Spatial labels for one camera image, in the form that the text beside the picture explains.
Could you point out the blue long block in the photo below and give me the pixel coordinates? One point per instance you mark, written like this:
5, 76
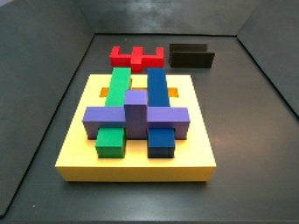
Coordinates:
161, 144

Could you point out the green long block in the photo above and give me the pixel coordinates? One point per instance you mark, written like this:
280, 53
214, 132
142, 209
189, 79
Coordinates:
112, 138

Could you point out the black angled holder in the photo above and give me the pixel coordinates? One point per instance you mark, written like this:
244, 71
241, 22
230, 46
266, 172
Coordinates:
190, 56

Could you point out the red E-shaped block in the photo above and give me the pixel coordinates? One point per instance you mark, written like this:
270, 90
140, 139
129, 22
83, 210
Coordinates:
137, 60

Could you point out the yellow wooden base board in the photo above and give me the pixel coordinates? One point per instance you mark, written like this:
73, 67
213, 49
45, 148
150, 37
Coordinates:
193, 163

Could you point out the purple cross-shaped block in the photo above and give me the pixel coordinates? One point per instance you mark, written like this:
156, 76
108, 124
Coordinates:
137, 117

